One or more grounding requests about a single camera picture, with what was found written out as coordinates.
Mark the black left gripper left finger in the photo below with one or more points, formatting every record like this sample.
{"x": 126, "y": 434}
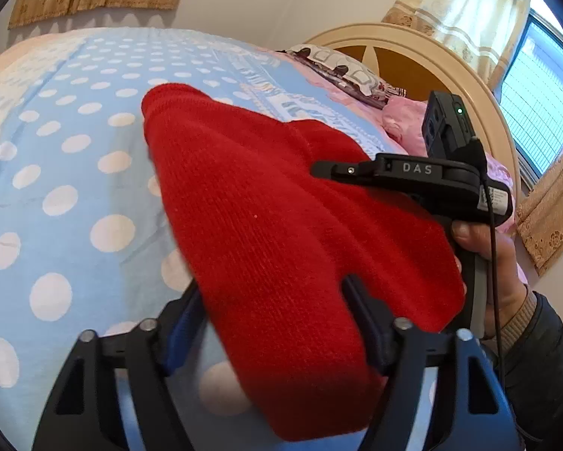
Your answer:
{"x": 83, "y": 412}

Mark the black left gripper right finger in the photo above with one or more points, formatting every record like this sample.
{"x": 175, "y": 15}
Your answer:
{"x": 469, "y": 410}

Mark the red knitted sweater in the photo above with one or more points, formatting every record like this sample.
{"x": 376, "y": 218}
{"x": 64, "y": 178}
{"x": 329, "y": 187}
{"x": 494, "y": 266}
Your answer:
{"x": 269, "y": 245}

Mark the dark jacket right forearm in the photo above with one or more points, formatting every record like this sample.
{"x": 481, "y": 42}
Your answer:
{"x": 532, "y": 348}

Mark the right hand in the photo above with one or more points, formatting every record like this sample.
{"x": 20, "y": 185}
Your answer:
{"x": 493, "y": 262}

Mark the pink quilt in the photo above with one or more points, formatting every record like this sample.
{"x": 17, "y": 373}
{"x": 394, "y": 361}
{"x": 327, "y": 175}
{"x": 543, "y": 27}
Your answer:
{"x": 445, "y": 169}

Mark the cream wooden headboard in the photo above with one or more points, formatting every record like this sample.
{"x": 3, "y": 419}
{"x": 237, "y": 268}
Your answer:
{"x": 418, "y": 64}

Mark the window with mesh screen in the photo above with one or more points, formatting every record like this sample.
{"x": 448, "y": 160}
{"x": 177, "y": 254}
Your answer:
{"x": 531, "y": 94}

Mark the black white patterned pillow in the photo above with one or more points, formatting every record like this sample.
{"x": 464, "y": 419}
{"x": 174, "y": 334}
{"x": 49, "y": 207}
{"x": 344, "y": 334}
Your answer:
{"x": 347, "y": 74}

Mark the blue polka dot blanket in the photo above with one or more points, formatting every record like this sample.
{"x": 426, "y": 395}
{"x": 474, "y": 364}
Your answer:
{"x": 84, "y": 241}

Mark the beige curtain by headboard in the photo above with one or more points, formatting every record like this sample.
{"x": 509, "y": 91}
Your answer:
{"x": 485, "y": 34}

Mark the pink bed sheet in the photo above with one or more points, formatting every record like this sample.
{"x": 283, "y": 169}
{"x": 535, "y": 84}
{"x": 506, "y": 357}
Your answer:
{"x": 25, "y": 62}

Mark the black camera box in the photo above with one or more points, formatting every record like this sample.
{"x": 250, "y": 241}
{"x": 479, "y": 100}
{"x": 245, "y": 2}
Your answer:
{"x": 446, "y": 127}

